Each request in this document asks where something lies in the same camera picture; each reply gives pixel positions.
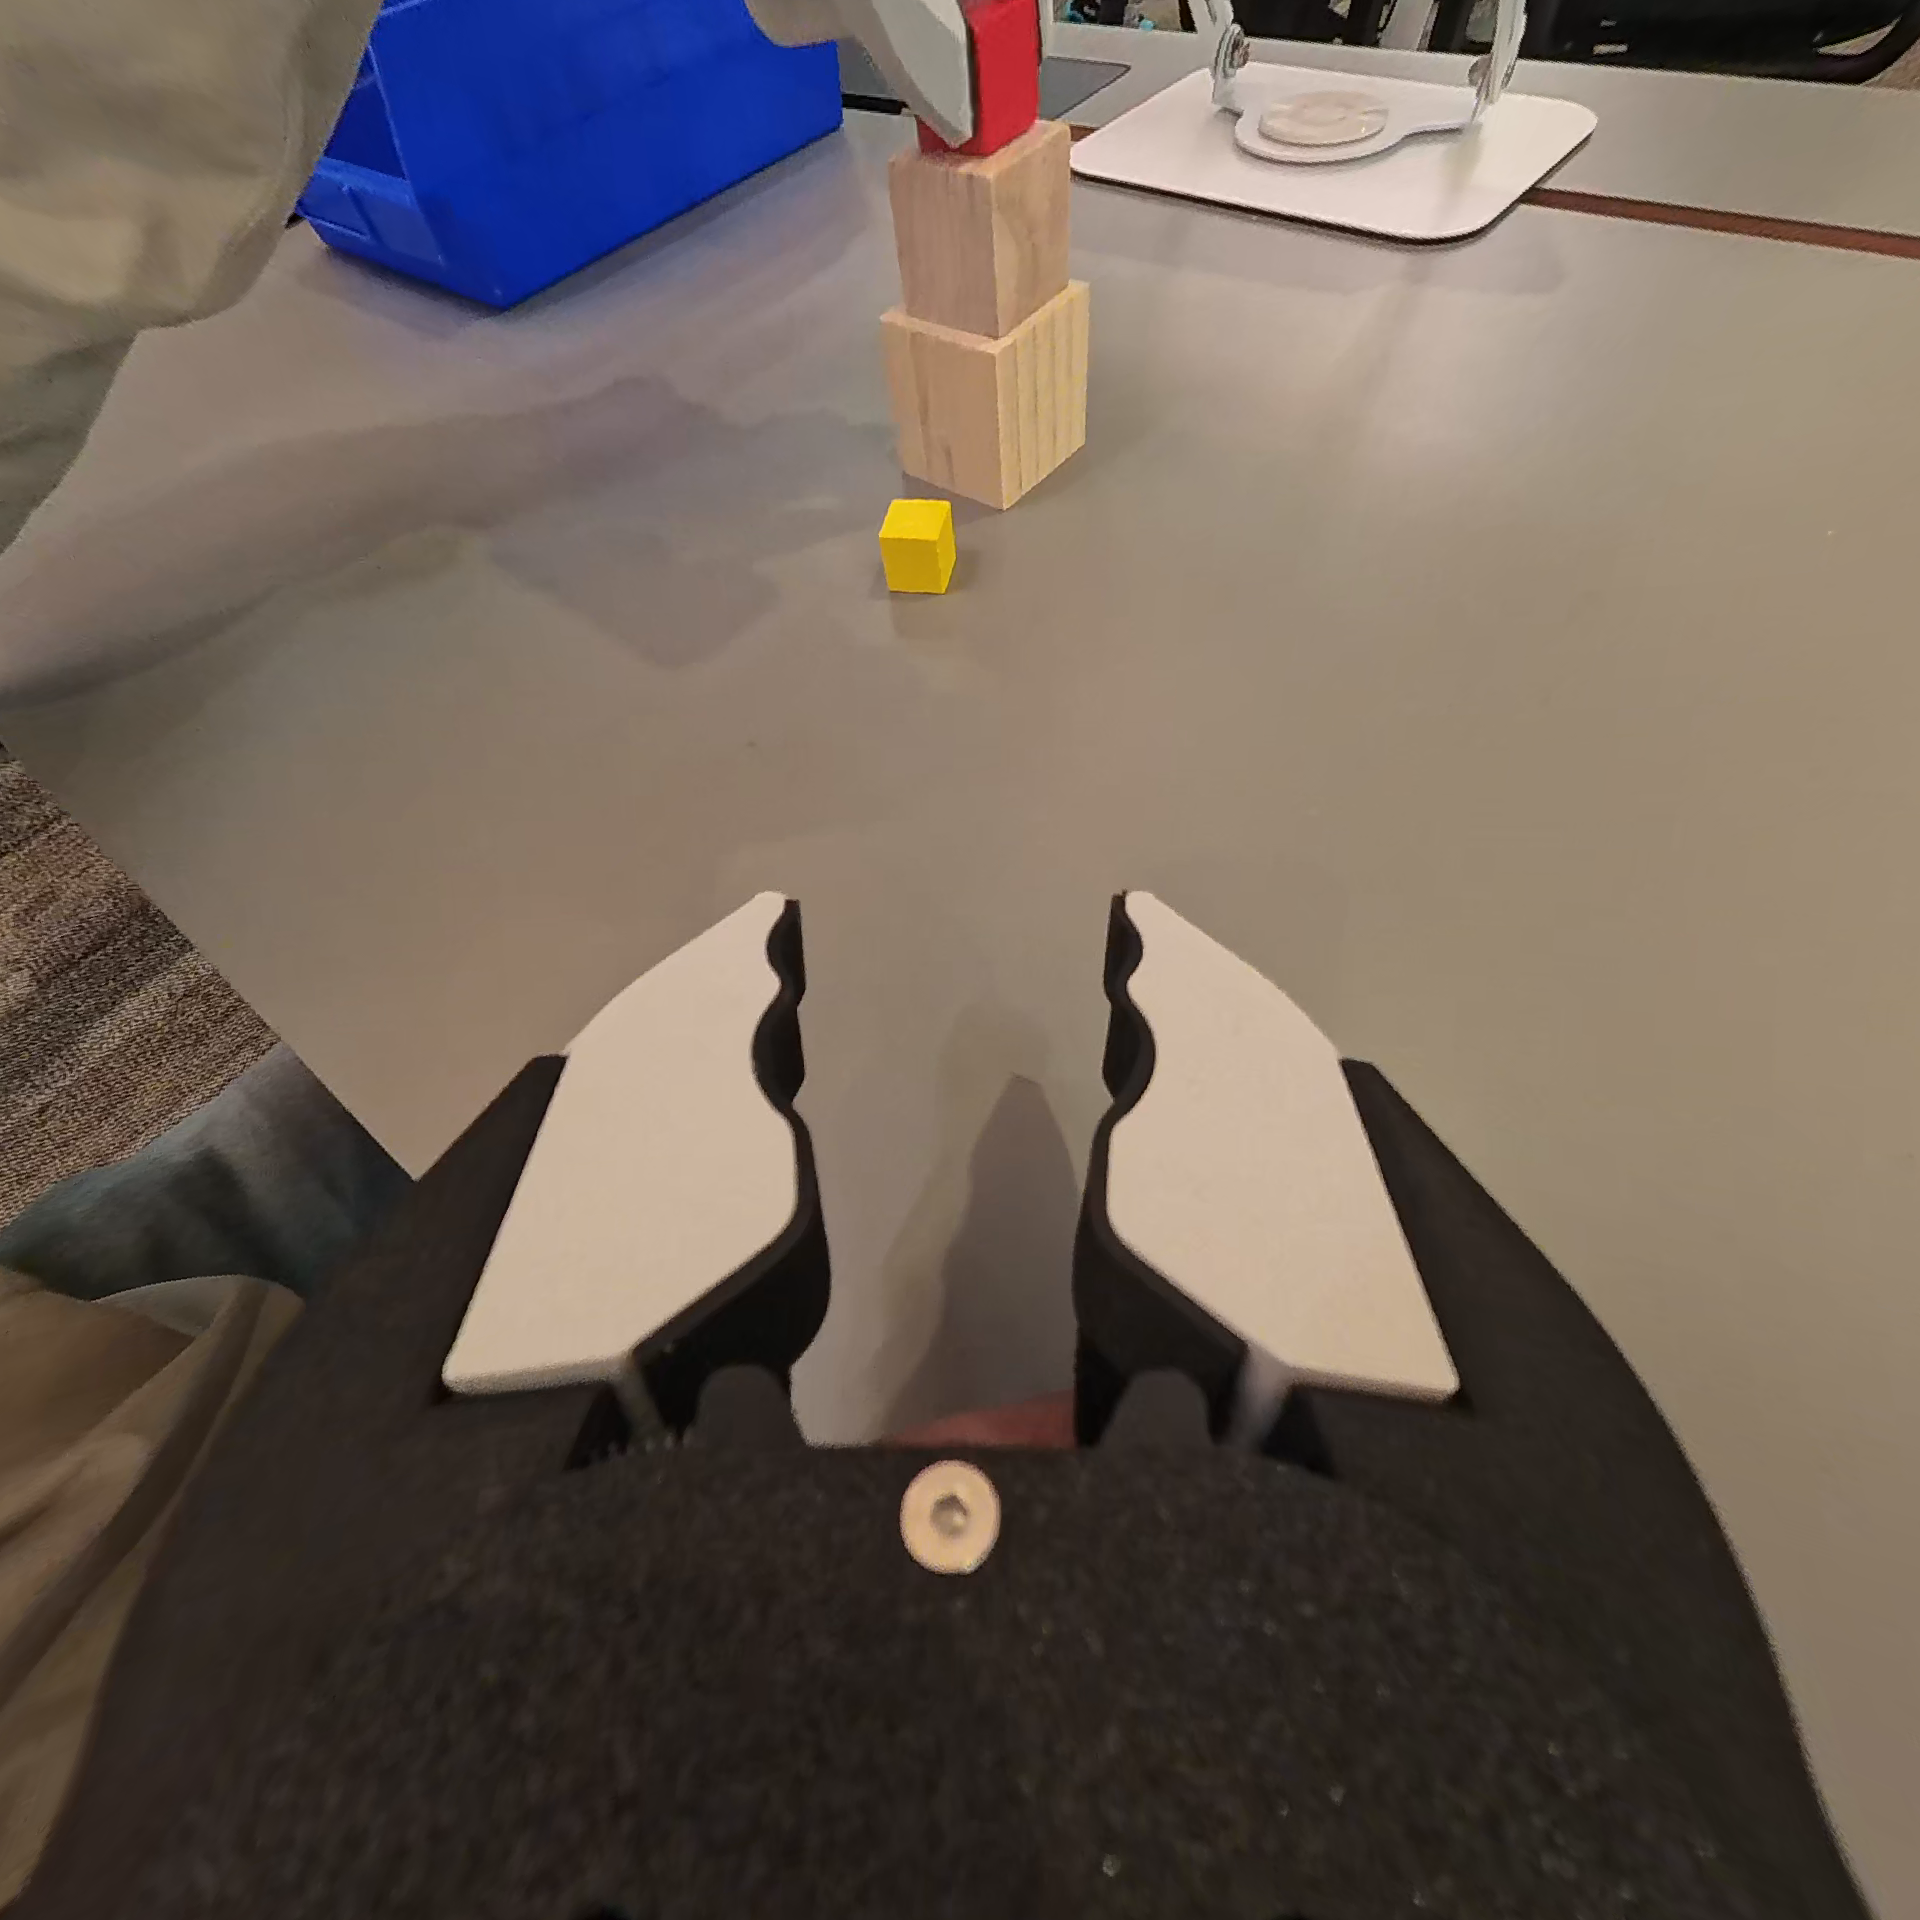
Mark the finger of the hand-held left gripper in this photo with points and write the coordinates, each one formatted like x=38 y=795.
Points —
x=898 y=59

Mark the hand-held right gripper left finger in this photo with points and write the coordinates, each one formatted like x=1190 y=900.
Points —
x=631 y=1197

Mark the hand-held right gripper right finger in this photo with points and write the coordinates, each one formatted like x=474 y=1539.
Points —
x=1279 y=1197

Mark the red wooden cube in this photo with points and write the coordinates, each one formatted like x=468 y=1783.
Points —
x=1006 y=62

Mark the medium wooden cube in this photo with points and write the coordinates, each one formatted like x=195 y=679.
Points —
x=975 y=236

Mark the blue plastic bin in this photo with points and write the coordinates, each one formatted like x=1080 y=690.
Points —
x=573 y=135

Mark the large wooden cube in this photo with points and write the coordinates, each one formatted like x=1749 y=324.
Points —
x=983 y=404

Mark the yellow wooden cube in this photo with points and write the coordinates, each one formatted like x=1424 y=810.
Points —
x=918 y=550

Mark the white folding stand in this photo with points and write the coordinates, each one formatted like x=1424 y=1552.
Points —
x=1407 y=164

